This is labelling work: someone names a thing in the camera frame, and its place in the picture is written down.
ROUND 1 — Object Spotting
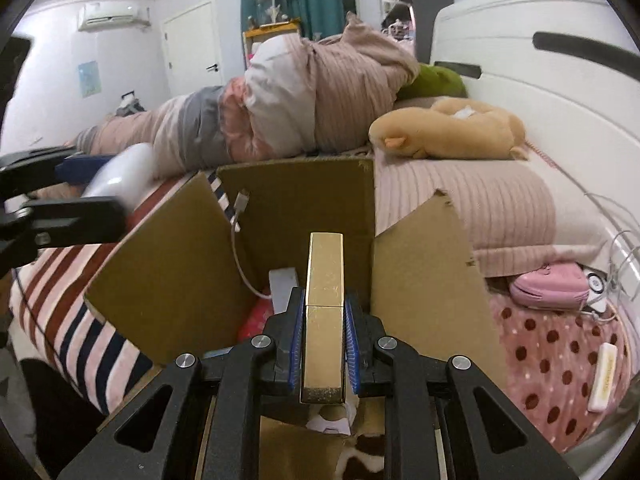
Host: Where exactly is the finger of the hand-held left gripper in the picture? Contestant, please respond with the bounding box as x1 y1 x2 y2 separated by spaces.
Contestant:
0 195 127 263
0 146 118 198

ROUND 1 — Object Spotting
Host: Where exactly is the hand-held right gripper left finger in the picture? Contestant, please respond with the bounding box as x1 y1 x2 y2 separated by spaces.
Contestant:
57 286 307 480

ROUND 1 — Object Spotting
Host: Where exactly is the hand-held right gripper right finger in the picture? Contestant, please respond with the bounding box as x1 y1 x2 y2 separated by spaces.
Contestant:
344 287 581 480

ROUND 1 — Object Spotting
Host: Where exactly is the gold lipstick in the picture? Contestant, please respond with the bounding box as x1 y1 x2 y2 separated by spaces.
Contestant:
299 232 347 405

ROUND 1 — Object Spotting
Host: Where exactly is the white earbuds case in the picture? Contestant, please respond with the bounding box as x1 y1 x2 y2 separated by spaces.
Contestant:
81 142 157 211

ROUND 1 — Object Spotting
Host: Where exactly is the pink bottle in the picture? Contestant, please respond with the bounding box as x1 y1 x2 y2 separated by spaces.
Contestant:
237 300 275 343

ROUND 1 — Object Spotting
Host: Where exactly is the cardboard box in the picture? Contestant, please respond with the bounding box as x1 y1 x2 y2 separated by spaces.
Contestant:
84 157 508 480

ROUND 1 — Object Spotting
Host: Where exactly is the white adapter with cable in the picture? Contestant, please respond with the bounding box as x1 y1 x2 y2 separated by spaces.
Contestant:
231 189 273 301

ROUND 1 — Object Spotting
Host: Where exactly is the striped fleece blanket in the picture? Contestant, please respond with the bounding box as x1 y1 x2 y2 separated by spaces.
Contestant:
7 167 231 416

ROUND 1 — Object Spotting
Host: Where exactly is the white air conditioner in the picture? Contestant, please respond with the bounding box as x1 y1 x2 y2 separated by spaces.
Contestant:
76 1 152 32

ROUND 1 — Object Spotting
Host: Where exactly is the white door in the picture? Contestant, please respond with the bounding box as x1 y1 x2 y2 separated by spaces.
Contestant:
162 0 224 96

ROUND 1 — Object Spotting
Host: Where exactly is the pink polka-dot blanket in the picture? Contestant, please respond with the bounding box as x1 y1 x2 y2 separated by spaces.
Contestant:
487 260 631 453

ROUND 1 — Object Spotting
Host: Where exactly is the pink ribbed pillow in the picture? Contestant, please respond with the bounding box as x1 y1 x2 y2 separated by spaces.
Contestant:
372 155 608 278

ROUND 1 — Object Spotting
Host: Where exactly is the pink pouch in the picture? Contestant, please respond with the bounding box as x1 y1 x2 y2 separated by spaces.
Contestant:
510 262 591 307

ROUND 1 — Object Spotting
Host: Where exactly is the pink grey striped quilt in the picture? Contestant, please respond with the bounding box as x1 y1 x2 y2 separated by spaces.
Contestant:
65 12 421 181

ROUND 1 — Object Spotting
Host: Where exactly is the brown plush toy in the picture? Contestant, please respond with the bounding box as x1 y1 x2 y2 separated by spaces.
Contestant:
368 97 531 161

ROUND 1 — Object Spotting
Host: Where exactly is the yellow cabinet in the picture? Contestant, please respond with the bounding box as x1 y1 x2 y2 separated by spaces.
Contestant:
242 19 302 68

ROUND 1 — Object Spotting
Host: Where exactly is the glass display case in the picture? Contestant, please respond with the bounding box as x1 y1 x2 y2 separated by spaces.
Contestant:
252 0 291 28

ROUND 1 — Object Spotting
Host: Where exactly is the white round charger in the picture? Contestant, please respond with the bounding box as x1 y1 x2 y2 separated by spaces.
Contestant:
582 271 610 313

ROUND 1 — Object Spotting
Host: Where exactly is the green plush toy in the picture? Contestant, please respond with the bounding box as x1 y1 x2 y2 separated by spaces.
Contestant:
397 63 468 101

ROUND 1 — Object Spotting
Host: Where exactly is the white bed headboard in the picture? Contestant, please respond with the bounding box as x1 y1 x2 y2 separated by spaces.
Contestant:
430 0 640 271

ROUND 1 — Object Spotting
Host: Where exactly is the small blue wall poster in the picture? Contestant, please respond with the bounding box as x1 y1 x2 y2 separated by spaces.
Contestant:
77 60 101 98

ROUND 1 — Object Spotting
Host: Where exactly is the white charging cable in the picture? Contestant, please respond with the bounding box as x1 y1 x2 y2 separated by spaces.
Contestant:
582 192 640 323

